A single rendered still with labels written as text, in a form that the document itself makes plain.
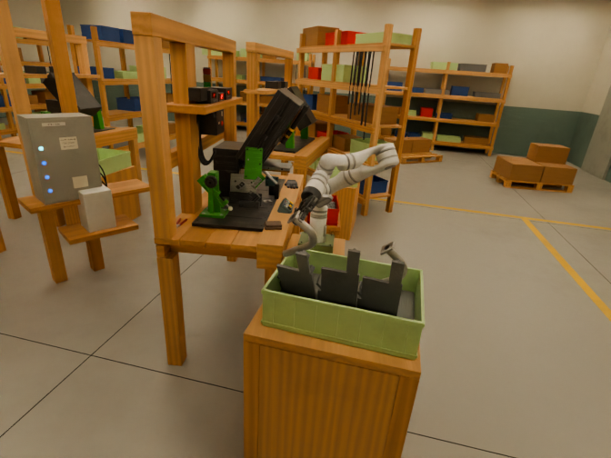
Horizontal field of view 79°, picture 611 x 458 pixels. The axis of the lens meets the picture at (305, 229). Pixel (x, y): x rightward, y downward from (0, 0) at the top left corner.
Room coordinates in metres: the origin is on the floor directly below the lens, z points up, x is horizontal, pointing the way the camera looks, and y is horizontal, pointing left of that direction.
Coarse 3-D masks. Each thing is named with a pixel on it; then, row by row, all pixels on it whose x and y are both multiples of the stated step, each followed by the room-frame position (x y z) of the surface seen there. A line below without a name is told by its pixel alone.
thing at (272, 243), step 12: (300, 180) 3.05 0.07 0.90; (288, 192) 2.70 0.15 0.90; (300, 192) 2.93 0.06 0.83; (276, 204) 2.39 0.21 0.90; (276, 216) 2.17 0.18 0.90; (288, 216) 2.18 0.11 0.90; (264, 228) 1.97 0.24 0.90; (288, 228) 2.03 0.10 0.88; (264, 240) 1.81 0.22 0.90; (276, 240) 1.82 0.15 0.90; (288, 240) 2.07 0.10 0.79; (264, 252) 1.76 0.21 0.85; (276, 252) 1.76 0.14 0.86; (264, 264) 1.76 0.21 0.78; (276, 264) 1.76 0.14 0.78
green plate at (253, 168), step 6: (246, 150) 2.43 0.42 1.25; (252, 150) 2.43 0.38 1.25; (258, 150) 2.43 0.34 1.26; (246, 156) 2.42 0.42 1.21; (252, 156) 2.42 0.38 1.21; (258, 156) 2.42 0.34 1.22; (246, 162) 2.41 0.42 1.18; (252, 162) 2.41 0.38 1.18; (258, 162) 2.41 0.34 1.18; (246, 168) 2.40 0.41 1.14; (252, 168) 2.40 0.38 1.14; (258, 168) 2.40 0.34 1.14; (246, 174) 2.39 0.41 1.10; (252, 174) 2.39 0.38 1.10; (258, 174) 2.39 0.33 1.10
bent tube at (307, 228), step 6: (294, 216) 1.25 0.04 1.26; (288, 222) 1.26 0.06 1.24; (294, 222) 1.26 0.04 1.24; (300, 222) 1.26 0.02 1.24; (306, 228) 1.26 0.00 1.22; (312, 228) 1.27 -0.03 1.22; (312, 234) 1.26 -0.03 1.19; (312, 240) 1.27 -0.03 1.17; (300, 246) 1.33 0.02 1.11; (306, 246) 1.31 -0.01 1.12; (312, 246) 1.29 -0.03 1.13; (288, 252) 1.37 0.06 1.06; (294, 252) 1.35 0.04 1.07
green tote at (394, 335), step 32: (288, 256) 1.53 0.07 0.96; (320, 256) 1.58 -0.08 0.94; (416, 288) 1.46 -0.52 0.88; (288, 320) 1.20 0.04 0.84; (320, 320) 1.17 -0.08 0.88; (352, 320) 1.14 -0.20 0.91; (384, 320) 1.12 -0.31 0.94; (416, 320) 1.22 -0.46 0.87; (384, 352) 1.11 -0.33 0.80; (416, 352) 1.09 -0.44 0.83
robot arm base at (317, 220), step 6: (312, 216) 1.85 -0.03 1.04; (318, 216) 1.83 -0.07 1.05; (324, 216) 1.84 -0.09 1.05; (312, 222) 1.84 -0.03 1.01; (318, 222) 1.83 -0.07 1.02; (324, 222) 1.84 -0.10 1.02; (318, 228) 1.83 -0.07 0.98; (324, 228) 1.84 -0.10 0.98; (318, 234) 1.83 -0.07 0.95; (324, 234) 1.84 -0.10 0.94; (318, 240) 1.83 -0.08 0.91; (324, 240) 1.84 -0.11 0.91
